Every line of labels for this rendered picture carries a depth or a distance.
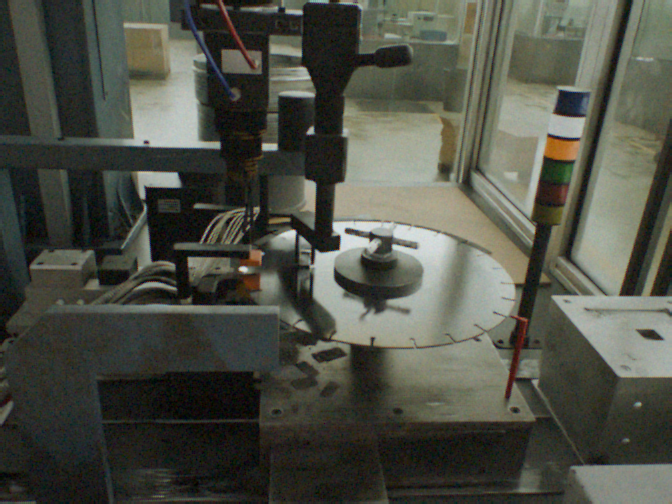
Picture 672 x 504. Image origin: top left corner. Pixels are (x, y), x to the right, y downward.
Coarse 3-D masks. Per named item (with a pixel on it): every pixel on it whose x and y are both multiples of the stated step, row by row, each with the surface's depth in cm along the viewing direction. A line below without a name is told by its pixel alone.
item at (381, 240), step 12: (348, 228) 70; (372, 228) 70; (384, 228) 70; (396, 228) 73; (372, 240) 68; (384, 240) 68; (396, 240) 68; (408, 240) 68; (372, 252) 69; (384, 252) 69
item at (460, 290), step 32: (352, 224) 85; (384, 224) 86; (288, 256) 74; (320, 256) 74; (416, 256) 76; (448, 256) 76; (480, 256) 77; (256, 288) 65; (288, 288) 66; (320, 288) 66; (352, 288) 67; (416, 288) 68; (448, 288) 68; (480, 288) 68; (512, 288) 69; (288, 320) 60; (320, 320) 60; (352, 320) 60; (384, 320) 61; (416, 320) 61; (448, 320) 61; (480, 320) 62
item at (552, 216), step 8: (536, 200) 84; (536, 208) 84; (544, 208) 83; (552, 208) 82; (560, 208) 83; (536, 216) 84; (544, 216) 83; (552, 216) 83; (560, 216) 83; (544, 224) 84; (552, 224) 83; (560, 224) 84
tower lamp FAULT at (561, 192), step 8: (544, 184) 82; (552, 184) 81; (560, 184) 81; (568, 184) 81; (536, 192) 84; (544, 192) 82; (552, 192) 82; (560, 192) 81; (544, 200) 82; (552, 200) 82; (560, 200) 82
